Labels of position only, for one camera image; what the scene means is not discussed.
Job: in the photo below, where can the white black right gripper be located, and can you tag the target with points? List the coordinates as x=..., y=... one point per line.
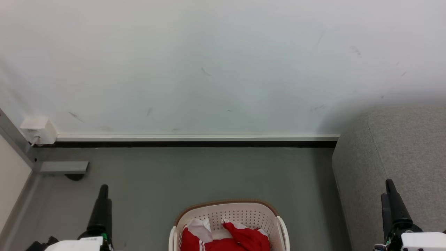
x=423, y=242

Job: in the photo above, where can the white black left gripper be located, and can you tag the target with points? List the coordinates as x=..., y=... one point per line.
x=78, y=244

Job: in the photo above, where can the red and white garment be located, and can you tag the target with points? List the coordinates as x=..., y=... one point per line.
x=240, y=238

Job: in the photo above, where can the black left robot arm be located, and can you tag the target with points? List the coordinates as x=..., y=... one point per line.
x=38, y=245

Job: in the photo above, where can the grey fabric sofa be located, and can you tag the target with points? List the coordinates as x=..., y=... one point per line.
x=411, y=153

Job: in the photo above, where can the grey metal table leg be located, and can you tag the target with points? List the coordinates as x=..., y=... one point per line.
x=62, y=167

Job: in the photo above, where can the cream partition panel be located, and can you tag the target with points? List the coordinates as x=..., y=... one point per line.
x=10, y=181

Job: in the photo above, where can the white and black baseboard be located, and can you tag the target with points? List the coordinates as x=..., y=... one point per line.
x=195, y=141

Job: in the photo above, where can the cream plastic laundry basket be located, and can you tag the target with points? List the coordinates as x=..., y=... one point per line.
x=240, y=212

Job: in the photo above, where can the black round frame foot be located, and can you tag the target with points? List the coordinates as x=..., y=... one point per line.
x=74, y=177

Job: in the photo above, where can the white wall socket box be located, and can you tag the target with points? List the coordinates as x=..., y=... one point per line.
x=38, y=128

